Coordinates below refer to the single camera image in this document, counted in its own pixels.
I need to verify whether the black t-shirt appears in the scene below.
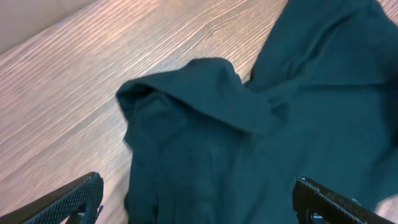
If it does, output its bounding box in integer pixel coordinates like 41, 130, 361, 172
116, 0, 397, 223

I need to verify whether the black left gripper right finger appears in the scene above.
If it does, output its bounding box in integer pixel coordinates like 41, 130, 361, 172
292, 177, 394, 224

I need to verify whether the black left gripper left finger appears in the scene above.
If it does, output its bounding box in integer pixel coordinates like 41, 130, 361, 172
1, 172, 104, 224

